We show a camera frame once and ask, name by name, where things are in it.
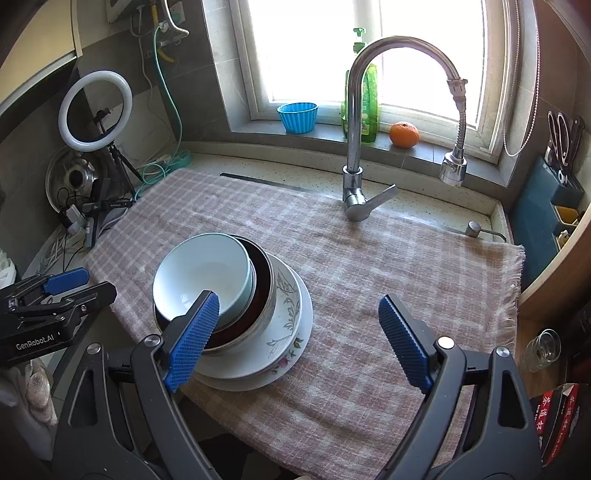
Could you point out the chrome kitchen faucet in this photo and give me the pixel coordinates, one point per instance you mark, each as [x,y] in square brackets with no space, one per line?
[353,138]

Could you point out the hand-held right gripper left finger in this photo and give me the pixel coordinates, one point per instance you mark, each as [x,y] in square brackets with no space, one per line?
[194,341]

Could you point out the large stainless steel bowl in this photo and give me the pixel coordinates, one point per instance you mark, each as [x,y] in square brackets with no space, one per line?
[267,318]

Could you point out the person's left hand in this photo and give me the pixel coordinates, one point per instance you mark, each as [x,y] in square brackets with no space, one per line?
[37,392]

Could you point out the blue silicone cup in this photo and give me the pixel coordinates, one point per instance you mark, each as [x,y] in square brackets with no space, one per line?
[298,119]

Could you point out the black clamp gadget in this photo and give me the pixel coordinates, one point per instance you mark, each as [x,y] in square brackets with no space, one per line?
[108,203]

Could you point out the black tripod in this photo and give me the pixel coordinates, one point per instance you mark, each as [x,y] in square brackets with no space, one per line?
[116,161]

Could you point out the light blue ceramic bowl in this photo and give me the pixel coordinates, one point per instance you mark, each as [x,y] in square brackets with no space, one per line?
[207,272]

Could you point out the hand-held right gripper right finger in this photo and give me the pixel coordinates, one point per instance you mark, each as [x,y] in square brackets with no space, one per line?
[406,346]

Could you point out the clear glass cup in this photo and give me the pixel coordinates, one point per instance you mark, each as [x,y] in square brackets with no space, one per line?
[542,350]

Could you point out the steel pot lid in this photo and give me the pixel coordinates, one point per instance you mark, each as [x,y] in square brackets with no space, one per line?
[60,180]

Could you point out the orange fruit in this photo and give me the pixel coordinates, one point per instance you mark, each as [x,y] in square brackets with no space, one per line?
[404,134]

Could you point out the small red steel bowl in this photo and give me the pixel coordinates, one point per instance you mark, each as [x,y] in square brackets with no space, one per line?
[261,281]

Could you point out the white framed window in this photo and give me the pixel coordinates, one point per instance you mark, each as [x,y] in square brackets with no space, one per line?
[314,46]

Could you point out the teal power strip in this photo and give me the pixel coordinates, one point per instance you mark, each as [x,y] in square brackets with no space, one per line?
[178,160]

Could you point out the green dish soap bottle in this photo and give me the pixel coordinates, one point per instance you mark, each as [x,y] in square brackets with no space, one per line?
[370,115]

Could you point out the pink checked cloth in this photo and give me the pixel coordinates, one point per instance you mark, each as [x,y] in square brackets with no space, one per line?
[369,258]

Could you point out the white wall socket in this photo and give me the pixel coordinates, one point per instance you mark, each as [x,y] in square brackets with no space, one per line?
[178,11]

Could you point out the dark blue knife holder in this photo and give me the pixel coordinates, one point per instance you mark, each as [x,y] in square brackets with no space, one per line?
[531,221]

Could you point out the grey leaf print white plate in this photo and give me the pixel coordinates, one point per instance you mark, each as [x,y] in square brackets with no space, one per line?
[286,318]

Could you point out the white power strip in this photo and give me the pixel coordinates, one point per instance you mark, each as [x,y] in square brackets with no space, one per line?
[74,221]

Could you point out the black phone clamp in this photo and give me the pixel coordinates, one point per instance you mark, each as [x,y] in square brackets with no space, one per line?
[102,121]

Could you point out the red printed box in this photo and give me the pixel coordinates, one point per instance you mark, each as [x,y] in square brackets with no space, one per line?
[558,424]

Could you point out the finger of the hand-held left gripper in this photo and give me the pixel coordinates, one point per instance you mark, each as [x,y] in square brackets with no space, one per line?
[87,297]
[64,280]

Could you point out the pink floral white plate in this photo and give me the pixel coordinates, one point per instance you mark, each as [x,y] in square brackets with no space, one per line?
[295,346]
[244,388]

